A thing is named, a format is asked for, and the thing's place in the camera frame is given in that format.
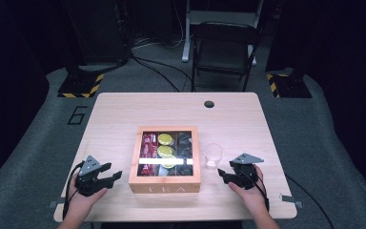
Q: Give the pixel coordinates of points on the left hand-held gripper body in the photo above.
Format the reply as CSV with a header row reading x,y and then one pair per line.
x,y
87,181

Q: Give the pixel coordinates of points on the black folding chair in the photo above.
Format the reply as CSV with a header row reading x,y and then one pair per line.
x,y
224,54

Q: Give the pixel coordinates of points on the wooden tea box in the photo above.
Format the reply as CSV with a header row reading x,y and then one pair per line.
x,y
165,186

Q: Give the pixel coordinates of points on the person's right hand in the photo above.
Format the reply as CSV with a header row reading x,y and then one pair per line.
x,y
254,198

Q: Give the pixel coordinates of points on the black stand with striped base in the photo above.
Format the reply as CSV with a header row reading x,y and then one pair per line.
x,y
287,86
81,86

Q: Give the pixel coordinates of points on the white desk frame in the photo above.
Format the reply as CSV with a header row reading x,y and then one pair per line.
x,y
187,35

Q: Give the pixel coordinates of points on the dark tea packets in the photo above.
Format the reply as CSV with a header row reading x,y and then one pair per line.
x,y
184,143

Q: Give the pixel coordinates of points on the person's left hand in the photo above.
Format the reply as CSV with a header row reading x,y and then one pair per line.
x,y
81,203

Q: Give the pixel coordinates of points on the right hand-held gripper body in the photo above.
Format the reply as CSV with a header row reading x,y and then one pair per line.
x,y
246,176

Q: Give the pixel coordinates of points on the grey table edge bracket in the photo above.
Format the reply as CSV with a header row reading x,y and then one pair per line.
x,y
291,200
56,203

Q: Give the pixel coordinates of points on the clear plastic cup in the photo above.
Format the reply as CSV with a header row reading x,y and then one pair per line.
x,y
213,156

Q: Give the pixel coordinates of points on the green coffee capsule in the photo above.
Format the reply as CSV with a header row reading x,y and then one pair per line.
x,y
169,161
165,139
164,151

